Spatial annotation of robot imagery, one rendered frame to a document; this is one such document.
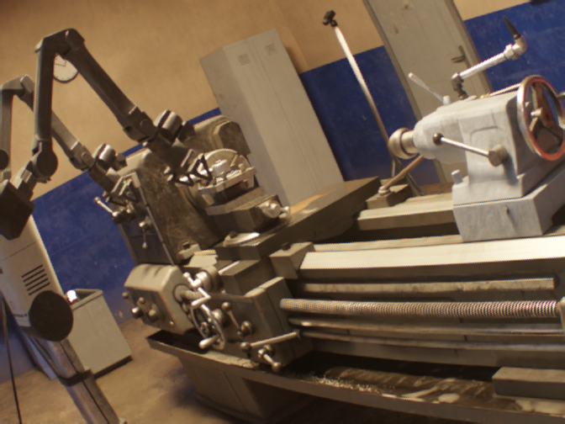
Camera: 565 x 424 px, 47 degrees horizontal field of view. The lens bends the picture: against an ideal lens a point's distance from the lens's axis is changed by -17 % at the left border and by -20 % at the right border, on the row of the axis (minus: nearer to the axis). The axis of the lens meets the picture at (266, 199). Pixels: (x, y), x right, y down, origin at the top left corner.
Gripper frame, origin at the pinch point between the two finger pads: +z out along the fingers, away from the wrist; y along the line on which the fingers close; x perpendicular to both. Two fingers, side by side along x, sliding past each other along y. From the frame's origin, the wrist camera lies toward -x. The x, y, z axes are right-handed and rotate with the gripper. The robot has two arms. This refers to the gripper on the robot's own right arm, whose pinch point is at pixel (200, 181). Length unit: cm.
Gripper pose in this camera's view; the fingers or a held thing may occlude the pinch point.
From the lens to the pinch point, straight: 224.6
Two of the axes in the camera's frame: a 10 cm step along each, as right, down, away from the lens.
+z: 6.8, 5.9, 4.2
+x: -4.1, 7.9, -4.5
